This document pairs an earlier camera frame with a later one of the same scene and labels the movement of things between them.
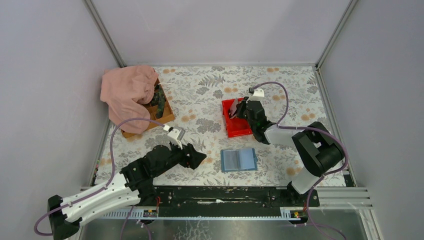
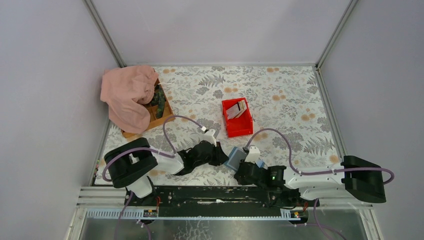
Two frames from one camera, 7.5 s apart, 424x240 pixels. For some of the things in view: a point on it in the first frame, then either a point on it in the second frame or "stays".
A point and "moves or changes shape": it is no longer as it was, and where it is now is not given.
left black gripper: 185,153 to 214,153
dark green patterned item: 158,99 stays
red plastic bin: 236,126 stays
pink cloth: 125,89 stays
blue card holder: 240,159 moves or changes shape
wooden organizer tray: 168,115 stays
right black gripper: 245,108 to 244,170
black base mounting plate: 235,197 stays
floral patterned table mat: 291,96 stays
